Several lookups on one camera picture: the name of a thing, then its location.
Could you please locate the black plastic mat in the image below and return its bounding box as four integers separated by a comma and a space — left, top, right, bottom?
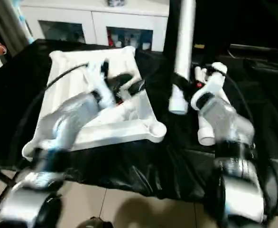
0, 40, 278, 209

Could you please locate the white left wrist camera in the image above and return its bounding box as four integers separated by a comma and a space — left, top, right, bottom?
84, 61, 117, 109

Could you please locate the white plastic table top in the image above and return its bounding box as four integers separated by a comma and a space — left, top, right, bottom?
21, 46, 167, 160

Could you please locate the small grey cabinet ornament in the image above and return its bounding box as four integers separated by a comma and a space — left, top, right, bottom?
106, 0, 128, 7

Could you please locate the grey curtain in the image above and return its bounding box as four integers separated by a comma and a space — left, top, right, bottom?
0, 0, 33, 57

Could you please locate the white plastic table leg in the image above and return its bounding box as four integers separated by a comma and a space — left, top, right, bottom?
168, 0, 197, 115
194, 66, 217, 146

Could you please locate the dark robot torso part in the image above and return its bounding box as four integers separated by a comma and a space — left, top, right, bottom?
77, 218, 115, 228

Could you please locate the black flat screen television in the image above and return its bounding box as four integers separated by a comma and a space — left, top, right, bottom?
196, 0, 278, 62

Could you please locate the white glass-door cabinet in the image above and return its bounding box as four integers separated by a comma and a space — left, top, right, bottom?
18, 0, 170, 52

